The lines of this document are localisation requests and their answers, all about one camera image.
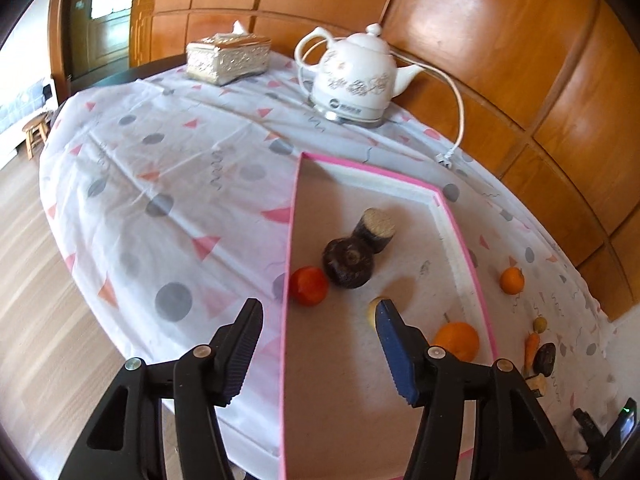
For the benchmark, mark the orange carrot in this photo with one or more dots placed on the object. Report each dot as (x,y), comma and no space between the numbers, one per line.
(531,346)

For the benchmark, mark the large orange with stem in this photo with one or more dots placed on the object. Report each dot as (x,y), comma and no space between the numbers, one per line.
(460,338)

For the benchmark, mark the wooden stool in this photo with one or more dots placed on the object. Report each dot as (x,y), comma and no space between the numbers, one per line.
(36,132)

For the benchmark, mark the large dark water chestnut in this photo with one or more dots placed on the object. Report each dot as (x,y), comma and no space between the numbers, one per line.
(544,360)

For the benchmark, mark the wooden door with glass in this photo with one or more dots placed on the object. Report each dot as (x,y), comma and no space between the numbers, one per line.
(88,42)

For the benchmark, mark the white ceramic electric kettle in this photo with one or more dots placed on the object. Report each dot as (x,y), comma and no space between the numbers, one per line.
(356,78)

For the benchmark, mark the red tomato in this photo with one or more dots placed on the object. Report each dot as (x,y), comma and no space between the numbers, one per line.
(308,286)

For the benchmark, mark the dark round water chestnut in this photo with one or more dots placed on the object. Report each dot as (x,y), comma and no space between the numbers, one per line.
(348,262)

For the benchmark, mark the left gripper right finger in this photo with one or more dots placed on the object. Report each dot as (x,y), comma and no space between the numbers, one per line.
(513,439)

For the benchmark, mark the pink-edged cardboard tray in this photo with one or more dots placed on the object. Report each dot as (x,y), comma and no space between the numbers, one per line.
(341,415)

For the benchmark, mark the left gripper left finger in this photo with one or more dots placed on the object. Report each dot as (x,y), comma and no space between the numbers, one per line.
(123,438)

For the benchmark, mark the small orange tangerine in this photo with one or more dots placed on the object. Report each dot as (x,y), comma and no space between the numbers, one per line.
(512,281)

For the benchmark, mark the white patterned tablecloth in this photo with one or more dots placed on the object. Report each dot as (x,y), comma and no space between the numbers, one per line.
(171,201)

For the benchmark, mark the ornate tissue box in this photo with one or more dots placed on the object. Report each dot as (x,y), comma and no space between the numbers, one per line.
(228,56)

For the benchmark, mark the small cut dark cylinder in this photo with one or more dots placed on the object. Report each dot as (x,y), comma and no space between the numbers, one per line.
(375,228)

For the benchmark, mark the yellow-brown small round fruit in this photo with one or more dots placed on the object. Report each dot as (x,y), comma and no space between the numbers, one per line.
(540,324)

